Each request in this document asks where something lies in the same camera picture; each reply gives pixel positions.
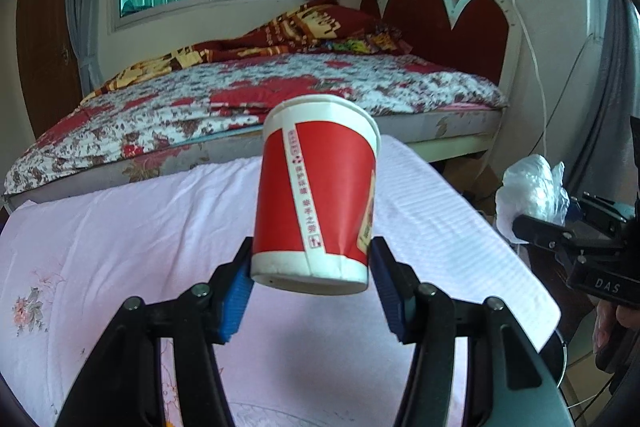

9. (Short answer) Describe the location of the brown wooden door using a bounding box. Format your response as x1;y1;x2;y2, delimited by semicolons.
15;0;83;138

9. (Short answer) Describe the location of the white hanging cable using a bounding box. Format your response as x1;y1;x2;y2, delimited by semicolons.
475;0;551;168

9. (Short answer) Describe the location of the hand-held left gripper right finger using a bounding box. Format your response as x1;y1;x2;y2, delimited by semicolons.
369;236;576;427

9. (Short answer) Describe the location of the person's right forearm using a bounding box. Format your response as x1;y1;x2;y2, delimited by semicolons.
590;357;640;427

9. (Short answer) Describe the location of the person's right hand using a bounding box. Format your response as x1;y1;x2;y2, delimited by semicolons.
592;299;640;353

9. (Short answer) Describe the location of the black trash bin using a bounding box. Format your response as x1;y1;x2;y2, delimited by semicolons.
537;327;571;390

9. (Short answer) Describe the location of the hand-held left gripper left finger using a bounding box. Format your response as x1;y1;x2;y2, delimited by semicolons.
60;237;255;427

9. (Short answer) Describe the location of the clear plastic bag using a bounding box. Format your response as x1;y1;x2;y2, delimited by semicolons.
495;153;572;242

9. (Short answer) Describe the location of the white bed frame red headboard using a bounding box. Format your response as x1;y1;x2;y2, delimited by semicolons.
0;0;523;210

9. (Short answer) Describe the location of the red paper cup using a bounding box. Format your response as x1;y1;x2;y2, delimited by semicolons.
250;94;383;295

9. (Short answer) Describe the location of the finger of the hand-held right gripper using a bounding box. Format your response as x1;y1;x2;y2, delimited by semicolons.
512;213;627;264
570;193;636;240

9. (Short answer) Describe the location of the red printed blanket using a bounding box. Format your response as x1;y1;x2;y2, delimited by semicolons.
82;0;416;105

